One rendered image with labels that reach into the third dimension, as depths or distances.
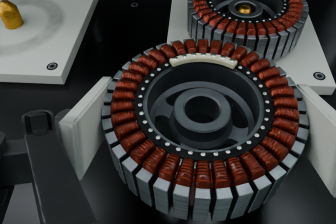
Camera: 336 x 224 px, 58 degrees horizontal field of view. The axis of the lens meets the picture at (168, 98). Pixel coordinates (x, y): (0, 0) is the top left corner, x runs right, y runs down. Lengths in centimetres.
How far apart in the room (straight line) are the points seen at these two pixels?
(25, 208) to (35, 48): 16
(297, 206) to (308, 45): 16
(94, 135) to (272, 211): 13
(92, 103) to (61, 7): 24
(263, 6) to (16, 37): 26
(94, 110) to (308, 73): 20
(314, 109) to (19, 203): 20
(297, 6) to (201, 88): 15
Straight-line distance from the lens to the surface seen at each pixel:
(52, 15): 37
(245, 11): 31
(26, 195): 25
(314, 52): 32
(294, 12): 30
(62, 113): 16
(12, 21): 36
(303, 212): 23
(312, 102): 17
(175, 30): 32
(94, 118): 16
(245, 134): 18
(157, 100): 19
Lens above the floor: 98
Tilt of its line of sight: 49 degrees down
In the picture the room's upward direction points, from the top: 2 degrees counter-clockwise
